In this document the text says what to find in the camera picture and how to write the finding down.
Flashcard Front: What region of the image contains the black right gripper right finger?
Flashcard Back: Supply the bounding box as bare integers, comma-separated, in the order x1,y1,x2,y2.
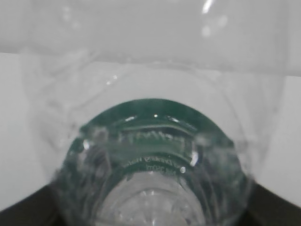
244,184,301,226

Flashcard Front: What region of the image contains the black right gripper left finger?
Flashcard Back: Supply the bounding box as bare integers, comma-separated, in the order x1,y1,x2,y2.
0,186,61,226

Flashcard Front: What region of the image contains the clear green-label water bottle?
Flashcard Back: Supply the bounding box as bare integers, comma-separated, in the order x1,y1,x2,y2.
22,0,289,226

